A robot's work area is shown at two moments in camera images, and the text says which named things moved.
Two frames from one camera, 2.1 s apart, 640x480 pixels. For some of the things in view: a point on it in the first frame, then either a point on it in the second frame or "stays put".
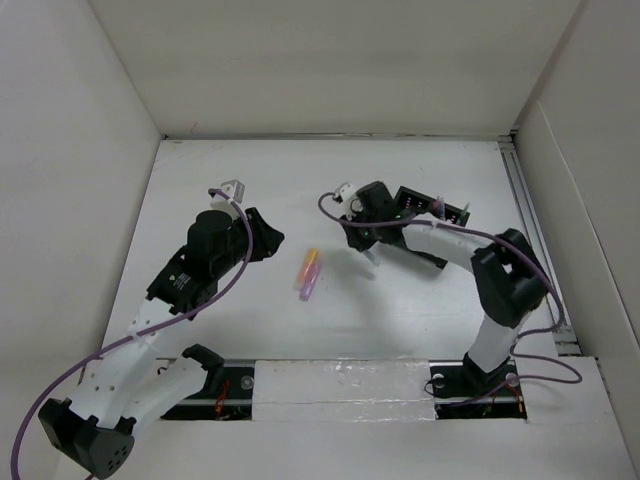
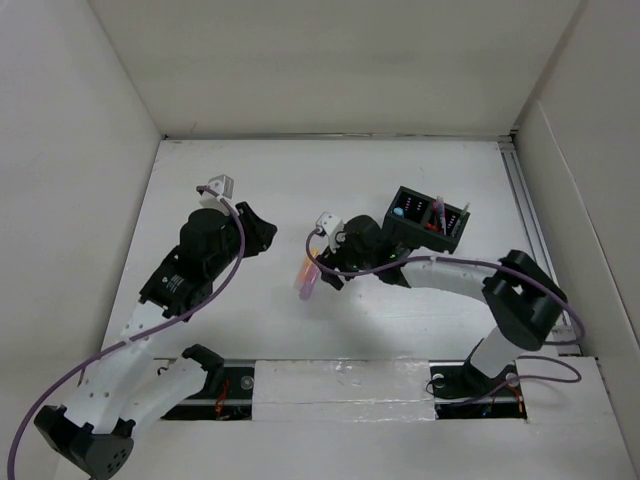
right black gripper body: x=364 y=236 to x=347 y=256
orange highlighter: x=308 y=268 stays put
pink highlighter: x=310 y=274 stays put
